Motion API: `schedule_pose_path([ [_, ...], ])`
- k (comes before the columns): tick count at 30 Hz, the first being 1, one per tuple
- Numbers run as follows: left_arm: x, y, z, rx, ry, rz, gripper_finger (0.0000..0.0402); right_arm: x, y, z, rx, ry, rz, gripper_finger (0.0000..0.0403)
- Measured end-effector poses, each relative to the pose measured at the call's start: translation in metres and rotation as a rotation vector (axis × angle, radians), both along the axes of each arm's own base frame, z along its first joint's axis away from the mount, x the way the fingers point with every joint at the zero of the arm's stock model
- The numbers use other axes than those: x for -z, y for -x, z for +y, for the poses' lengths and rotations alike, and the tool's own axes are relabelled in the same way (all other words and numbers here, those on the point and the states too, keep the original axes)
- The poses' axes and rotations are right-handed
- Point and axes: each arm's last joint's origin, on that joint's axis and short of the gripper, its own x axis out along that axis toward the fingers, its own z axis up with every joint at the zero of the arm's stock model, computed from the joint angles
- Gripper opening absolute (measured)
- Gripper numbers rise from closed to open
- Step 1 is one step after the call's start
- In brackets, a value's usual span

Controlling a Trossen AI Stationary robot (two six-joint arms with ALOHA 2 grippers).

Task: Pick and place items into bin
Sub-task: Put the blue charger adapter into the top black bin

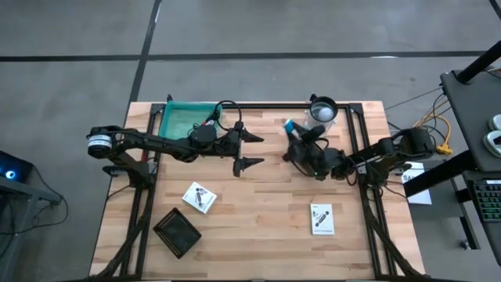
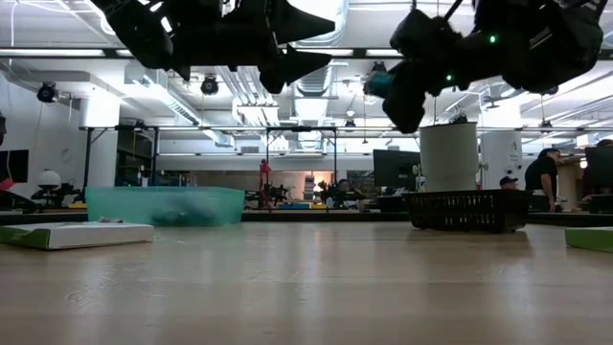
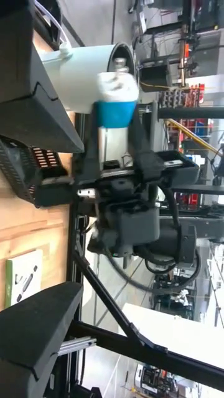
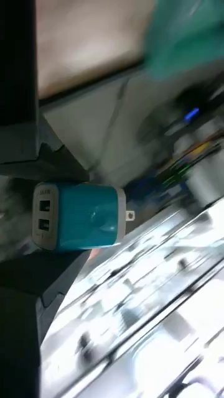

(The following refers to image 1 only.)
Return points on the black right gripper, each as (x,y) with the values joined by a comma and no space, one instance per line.
(303,150)

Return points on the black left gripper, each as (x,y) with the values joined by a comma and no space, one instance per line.
(227,145)

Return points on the blue white charger plug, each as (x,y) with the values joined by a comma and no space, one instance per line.
(289,126)

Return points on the black mesh basket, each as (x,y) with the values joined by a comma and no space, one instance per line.
(177,233)

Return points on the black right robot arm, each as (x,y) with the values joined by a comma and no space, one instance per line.
(417,143)

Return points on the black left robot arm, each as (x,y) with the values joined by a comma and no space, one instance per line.
(156,143)

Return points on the teal plastic bin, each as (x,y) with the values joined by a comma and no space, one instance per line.
(180,121)

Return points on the translucent jug with black rim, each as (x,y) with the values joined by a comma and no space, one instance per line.
(323,111)

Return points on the white ball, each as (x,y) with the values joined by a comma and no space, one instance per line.
(325,113)

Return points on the white flat box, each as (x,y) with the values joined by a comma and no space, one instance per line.
(199,197)

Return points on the green flat box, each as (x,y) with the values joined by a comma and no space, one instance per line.
(322,218)

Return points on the white paper sheet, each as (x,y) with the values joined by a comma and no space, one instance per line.
(419,192)

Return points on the dark grey desk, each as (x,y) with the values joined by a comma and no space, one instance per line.
(473,117)

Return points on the white grey desk device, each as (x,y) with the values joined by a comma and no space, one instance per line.
(496,122)
(492,143)

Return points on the black stand pole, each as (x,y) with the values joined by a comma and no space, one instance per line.
(479,62)

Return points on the black backlit keyboard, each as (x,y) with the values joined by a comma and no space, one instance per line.
(489,199)

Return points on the dark keyboard desk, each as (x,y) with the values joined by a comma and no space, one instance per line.
(491,239)

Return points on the grey metal desk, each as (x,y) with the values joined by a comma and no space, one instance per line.
(35,192)

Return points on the black computer tower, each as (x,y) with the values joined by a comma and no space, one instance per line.
(11,168)

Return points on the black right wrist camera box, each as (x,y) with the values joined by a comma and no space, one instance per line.
(330,162)

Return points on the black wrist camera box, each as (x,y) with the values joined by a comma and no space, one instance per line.
(330,162)
(203,135)

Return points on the black aluminium table frame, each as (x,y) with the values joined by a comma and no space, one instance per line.
(274,105)

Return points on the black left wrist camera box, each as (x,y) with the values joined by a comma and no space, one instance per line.
(203,135)

